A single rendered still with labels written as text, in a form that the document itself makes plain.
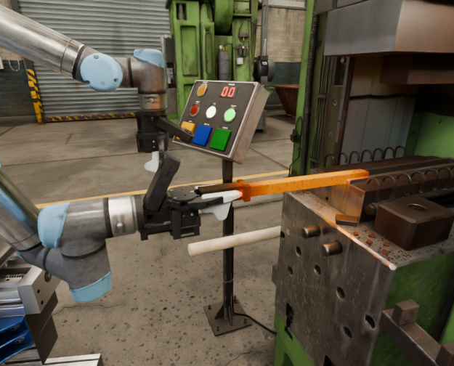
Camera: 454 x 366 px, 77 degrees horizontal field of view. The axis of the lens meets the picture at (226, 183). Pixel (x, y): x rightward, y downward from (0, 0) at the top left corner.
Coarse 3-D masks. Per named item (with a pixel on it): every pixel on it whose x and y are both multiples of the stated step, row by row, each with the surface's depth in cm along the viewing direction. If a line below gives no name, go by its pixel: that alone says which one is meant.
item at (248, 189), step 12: (360, 168) 71; (240, 180) 61; (264, 180) 63; (276, 180) 63; (288, 180) 63; (300, 180) 63; (312, 180) 64; (324, 180) 65; (336, 180) 66; (204, 192) 56; (252, 192) 59; (264, 192) 60; (276, 192) 62
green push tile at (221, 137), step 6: (216, 132) 103; (222, 132) 101; (228, 132) 99; (216, 138) 102; (222, 138) 100; (228, 138) 99; (210, 144) 103; (216, 144) 101; (222, 144) 99; (222, 150) 99
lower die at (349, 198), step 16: (384, 160) 87; (400, 160) 84; (416, 160) 84; (432, 160) 80; (368, 176) 68; (400, 176) 71; (416, 176) 71; (432, 176) 71; (448, 176) 71; (320, 192) 77; (336, 192) 71; (352, 192) 66; (368, 192) 62; (384, 192) 64; (400, 192) 66; (416, 192) 68; (352, 208) 66
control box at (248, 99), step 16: (192, 96) 118; (208, 96) 111; (224, 96) 105; (240, 96) 101; (256, 96) 99; (224, 112) 104; (240, 112) 99; (256, 112) 101; (224, 128) 102; (240, 128) 97; (192, 144) 110; (208, 144) 105; (240, 144) 99; (240, 160) 102
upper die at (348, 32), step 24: (384, 0) 52; (408, 0) 49; (432, 0) 51; (336, 24) 64; (360, 24) 58; (384, 24) 52; (408, 24) 51; (432, 24) 53; (336, 48) 64; (360, 48) 58; (384, 48) 53; (408, 48) 53; (432, 48) 55
